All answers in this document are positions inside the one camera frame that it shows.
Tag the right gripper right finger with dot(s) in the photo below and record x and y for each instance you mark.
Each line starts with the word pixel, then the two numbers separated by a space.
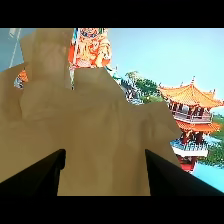
pixel 173 181

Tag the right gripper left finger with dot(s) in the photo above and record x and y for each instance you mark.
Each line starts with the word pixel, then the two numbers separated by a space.
pixel 31 180

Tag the beige garment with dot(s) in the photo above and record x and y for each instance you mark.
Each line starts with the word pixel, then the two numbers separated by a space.
pixel 100 133

